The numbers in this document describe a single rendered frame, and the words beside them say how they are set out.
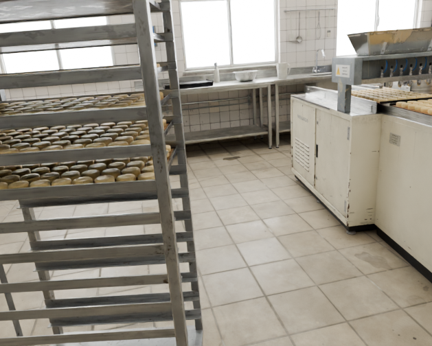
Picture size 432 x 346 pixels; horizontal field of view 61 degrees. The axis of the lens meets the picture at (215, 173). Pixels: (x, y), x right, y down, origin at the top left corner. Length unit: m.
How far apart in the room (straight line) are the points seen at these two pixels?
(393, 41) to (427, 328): 1.58
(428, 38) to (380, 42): 0.31
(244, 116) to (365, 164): 3.21
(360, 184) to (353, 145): 0.28
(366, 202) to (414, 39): 1.04
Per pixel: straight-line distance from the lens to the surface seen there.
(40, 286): 1.15
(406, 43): 2.59
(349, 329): 1.95
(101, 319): 1.72
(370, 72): 2.52
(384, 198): 2.55
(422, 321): 2.09
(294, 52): 5.70
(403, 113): 2.33
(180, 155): 1.32
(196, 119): 5.32
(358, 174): 2.53
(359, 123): 2.44
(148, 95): 0.84
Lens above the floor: 1.26
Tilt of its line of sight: 18 degrees down
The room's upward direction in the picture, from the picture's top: 4 degrees counter-clockwise
